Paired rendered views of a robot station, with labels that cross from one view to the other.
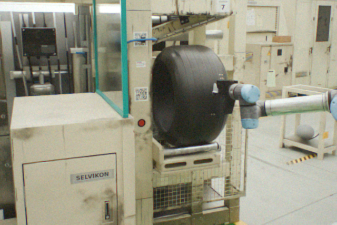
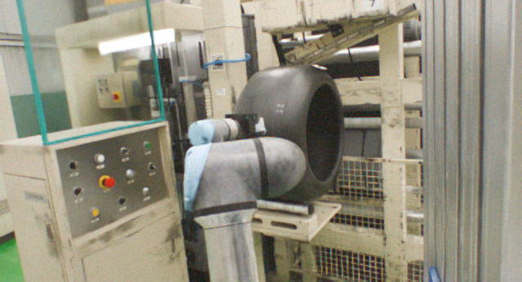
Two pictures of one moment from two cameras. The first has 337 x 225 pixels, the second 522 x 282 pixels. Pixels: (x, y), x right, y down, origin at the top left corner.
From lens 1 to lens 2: 1.70 m
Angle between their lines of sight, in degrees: 52
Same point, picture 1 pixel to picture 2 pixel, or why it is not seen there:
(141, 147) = not seen: hidden behind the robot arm
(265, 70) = not seen: outside the picture
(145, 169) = not seen: hidden behind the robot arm
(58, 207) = (24, 216)
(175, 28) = (325, 44)
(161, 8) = (284, 19)
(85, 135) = (26, 157)
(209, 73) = (265, 103)
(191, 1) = (323, 3)
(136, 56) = (215, 82)
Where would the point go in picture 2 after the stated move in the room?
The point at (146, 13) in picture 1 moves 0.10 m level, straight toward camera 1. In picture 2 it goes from (220, 31) to (201, 31)
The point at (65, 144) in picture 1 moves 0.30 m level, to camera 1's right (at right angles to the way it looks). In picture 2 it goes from (19, 162) to (28, 176)
